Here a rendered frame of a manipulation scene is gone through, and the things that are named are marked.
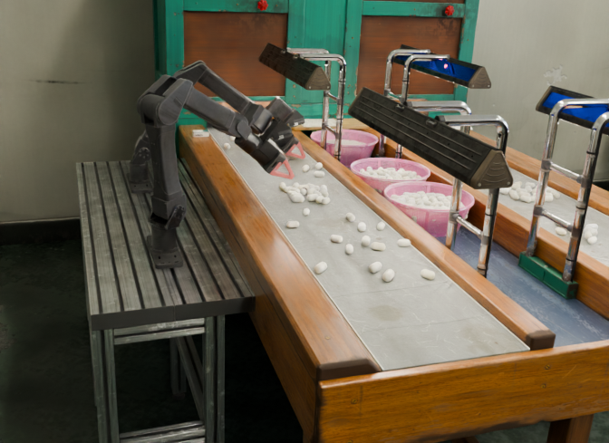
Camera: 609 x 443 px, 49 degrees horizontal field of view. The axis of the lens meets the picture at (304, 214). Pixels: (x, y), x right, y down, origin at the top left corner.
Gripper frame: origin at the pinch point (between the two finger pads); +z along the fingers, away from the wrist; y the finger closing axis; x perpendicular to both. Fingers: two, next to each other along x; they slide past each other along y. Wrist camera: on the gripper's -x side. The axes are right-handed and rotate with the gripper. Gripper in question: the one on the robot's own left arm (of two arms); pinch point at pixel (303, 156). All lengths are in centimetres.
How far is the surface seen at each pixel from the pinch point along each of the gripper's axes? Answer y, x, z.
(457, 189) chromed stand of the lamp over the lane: -87, -19, -2
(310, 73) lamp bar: -24.6, -20.6, -26.7
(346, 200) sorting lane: -44.1, 1.0, 1.1
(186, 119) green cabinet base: 51, 20, -28
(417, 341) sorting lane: -123, 11, -11
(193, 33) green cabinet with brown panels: 52, -8, -47
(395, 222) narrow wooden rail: -69, -3, 3
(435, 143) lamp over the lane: -107, -20, -27
